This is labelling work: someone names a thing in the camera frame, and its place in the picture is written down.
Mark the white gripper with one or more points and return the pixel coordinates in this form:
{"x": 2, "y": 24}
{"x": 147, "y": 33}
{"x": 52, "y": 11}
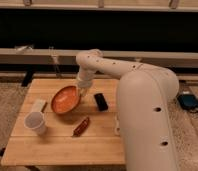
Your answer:
{"x": 83, "y": 86}

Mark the orange ceramic bowl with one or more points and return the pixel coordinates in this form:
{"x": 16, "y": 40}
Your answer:
{"x": 65, "y": 100}

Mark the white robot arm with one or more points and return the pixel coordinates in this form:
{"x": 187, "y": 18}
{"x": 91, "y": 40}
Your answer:
{"x": 142, "y": 97}

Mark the black smartphone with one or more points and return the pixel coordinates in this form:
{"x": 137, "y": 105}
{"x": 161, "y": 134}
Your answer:
{"x": 101, "y": 102}

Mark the brown snack bar wrapper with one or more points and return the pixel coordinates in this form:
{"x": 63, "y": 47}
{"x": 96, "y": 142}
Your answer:
{"x": 79, "y": 130}

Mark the wooden table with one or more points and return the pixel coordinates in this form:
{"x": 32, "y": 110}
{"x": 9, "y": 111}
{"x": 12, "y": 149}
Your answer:
{"x": 98, "y": 145}

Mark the beige sponge block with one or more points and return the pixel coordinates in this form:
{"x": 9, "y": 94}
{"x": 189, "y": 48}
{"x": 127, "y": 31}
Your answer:
{"x": 38, "y": 105}

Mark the small white bottle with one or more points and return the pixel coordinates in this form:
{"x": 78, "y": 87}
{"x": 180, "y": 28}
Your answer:
{"x": 116, "y": 128}

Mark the white plastic cup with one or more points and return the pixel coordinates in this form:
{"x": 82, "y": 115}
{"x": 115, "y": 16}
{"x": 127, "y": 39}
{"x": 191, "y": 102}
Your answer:
{"x": 35, "y": 122}

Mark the blue device on floor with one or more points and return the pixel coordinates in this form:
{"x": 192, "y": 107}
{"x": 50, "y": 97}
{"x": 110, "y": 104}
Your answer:
{"x": 188, "y": 101}

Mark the long grey bench rail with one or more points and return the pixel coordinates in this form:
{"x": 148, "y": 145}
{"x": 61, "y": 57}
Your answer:
{"x": 67, "y": 57}

